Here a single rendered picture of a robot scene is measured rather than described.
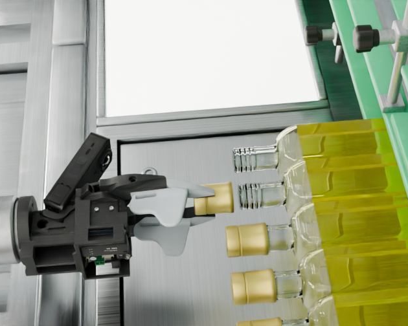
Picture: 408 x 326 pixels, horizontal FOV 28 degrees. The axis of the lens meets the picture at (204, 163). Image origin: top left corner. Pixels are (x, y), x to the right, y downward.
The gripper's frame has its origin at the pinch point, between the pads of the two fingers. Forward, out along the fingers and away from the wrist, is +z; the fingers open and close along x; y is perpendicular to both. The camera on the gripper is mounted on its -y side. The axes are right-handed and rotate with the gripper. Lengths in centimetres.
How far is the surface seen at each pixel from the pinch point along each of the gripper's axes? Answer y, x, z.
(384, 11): -25.7, 3.5, 25.8
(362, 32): -8.1, 16.1, 17.7
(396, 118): -4.6, 6.1, 22.1
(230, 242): 6.9, 1.3, 2.4
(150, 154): -18.2, -13.1, -6.1
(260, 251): 7.6, 0.1, 5.6
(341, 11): -34.5, -3.7, 22.7
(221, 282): 3.2, -12.9, 1.7
